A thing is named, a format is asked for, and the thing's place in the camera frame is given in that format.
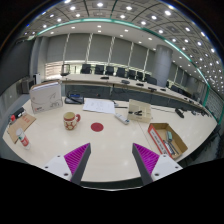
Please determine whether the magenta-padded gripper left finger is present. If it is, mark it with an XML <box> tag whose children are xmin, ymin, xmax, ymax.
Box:
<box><xmin>42</xmin><ymin>142</ymin><xmax>92</xmax><ymax>186</ymax></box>

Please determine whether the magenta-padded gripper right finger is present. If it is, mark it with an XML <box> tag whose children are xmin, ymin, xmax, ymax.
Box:
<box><xmin>131</xmin><ymin>142</ymin><xmax>184</xmax><ymax>186</ymax></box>

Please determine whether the clear red-capped water bottle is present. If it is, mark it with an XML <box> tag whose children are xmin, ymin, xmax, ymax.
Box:
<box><xmin>15</xmin><ymin>127</ymin><xmax>32</xmax><ymax>151</ymax></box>

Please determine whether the open cardboard box, red label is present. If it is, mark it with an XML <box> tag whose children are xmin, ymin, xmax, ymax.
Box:
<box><xmin>147</xmin><ymin>122</ymin><xmax>189</xmax><ymax>162</ymax></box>

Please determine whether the cream mug with red pattern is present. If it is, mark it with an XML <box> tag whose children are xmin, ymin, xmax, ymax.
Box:
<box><xmin>63</xmin><ymin>111</ymin><xmax>82</xmax><ymax>131</ymax></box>

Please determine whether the flat round red coaster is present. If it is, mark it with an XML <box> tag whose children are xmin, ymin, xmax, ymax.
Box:
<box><xmin>90</xmin><ymin>122</ymin><xmax>105</xmax><ymax>133</ymax></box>

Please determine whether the white remote control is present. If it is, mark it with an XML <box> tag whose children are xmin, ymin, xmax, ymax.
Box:
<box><xmin>114</xmin><ymin>112</ymin><xmax>131</xmax><ymax>126</ymax></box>

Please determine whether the white desk organizer box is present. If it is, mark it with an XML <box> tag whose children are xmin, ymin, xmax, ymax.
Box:
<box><xmin>127</xmin><ymin>98</ymin><xmax>153</xmax><ymax>124</ymax></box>

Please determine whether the small black desk device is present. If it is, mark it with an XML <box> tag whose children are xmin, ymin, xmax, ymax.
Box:
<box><xmin>174</xmin><ymin>107</ymin><xmax>185</xmax><ymax>119</ymax></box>

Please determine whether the white paper sheet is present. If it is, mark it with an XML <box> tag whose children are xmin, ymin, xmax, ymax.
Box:
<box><xmin>82</xmin><ymin>97</ymin><xmax>116</xmax><ymax>115</ymax></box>

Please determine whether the brown paper envelope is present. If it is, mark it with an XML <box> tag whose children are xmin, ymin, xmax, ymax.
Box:
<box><xmin>6</xmin><ymin>112</ymin><xmax>37</xmax><ymax>145</ymax></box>

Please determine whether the large white printed carton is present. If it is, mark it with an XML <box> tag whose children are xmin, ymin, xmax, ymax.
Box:
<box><xmin>29</xmin><ymin>80</ymin><xmax>64</xmax><ymax>115</ymax></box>

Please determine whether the black flat device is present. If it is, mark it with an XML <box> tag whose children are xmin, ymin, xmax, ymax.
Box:
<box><xmin>9</xmin><ymin>107</ymin><xmax>26</xmax><ymax>123</ymax></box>

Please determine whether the long curved conference desk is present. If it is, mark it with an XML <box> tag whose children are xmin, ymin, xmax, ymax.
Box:
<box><xmin>49</xmin><ymin>73</ymin><xmax>214</xmax><ymax>116</ymax></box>

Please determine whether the grey box television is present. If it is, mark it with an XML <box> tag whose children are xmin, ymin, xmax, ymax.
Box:
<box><xmin>20</xmin><ymin>77</ymin><xmax>36</xmax><ymax>95</ymax></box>

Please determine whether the row of black office chairs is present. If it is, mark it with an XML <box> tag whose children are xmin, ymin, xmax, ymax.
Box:
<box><xmin>79</xmin><ymin>63</ymin><xmax>158</xmax><ymax>86</ymax></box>

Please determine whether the group of ceiling lights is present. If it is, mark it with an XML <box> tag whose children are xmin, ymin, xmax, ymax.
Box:
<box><xmin>19</xmin><ymin>0</ymin><xmax>224</xmax><ymax>88</ymax></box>

